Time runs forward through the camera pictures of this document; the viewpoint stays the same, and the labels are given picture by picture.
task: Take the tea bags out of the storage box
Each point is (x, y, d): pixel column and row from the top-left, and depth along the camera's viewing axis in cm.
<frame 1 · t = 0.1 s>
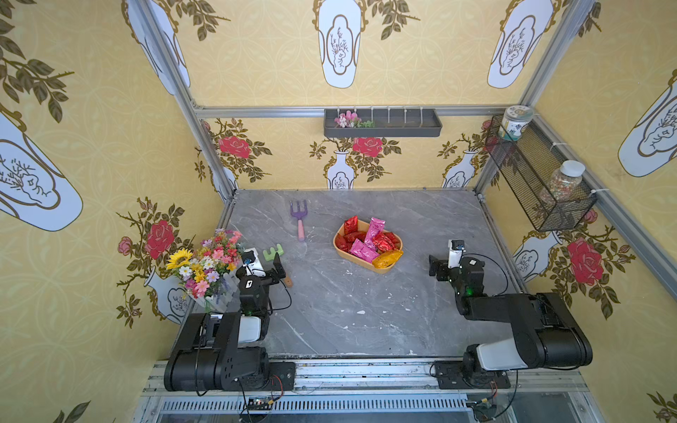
left hand: (253, 258, 88), fingers open
right hand: (449, 254, 94), fingers open
orange plastic storage box: (364, 226, 104), point 5 cm above the table
yellow tea bag: (387, 258, 92), point 8 cm above the table
purple pink garden fork: (300, 215, 116), on the table
artificial flower bouquet fence pot: (210, 270, 80), point 17 cm above the table
red tea bag: (351, 225, 102), point 8 cm above the table
pink tea bag: (375, 227, 99), point 9 cm above the table
red tea bag 2: (385, 241, 97), point 8 cm above the table
pink tea bag 2: (363, 251, 94), point 8 cm above the table
red tea bag 3: (344, 242, 97), point 8 cm above the table

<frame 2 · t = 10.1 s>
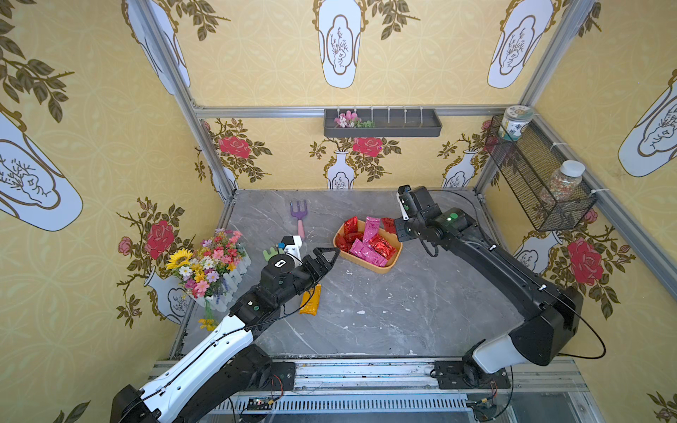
left hand: (326, 254, 73), fingers open
right hand: (408, 220, 81), fingers closed
yellow tea bag: (311, 307, 85), point 4 cm above the table
the other named things where they were.

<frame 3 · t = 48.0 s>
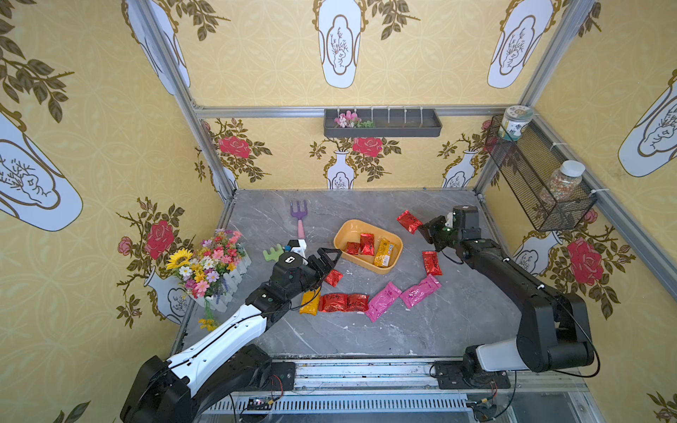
left hand: (330, 256, 79), fingers open
right hand: (424, 222, 88), fingers closed
red tea bag: (333, 302, 87), point 3 cm above the table
pink tea bag: (381, 303, 87), point 3 cm above the table
red tea bag 2: (358, 302, 87), point 3 cm above the table
pink tea bag 2: (413, 293, 89), point 3 cm above the table
red tea bag 3: (333, 277, 94), point 2 cm above the table
red tea bag 4: (432, 263, 96), point 3 cm above the table
red tea bag 5: (409, 221, 91), point 17 cm above the table
yellow tea bag 2: (384, 249, 99), point 4 cm above the table
the other named things where they were.

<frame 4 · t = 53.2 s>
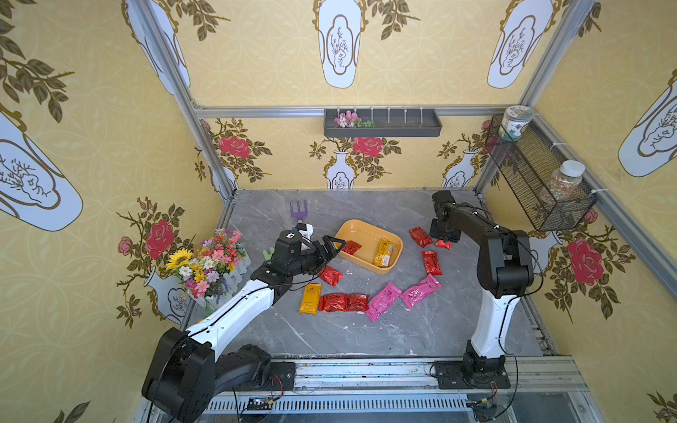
left hand: (331, 247, 81), fingers open
right hand: (451, 234, 101), fingers open
red tea bag 5: (421, 237, 102), point 4 cm above the table
red tea bag 6: (443, 244, 99), point 5 cm above the table
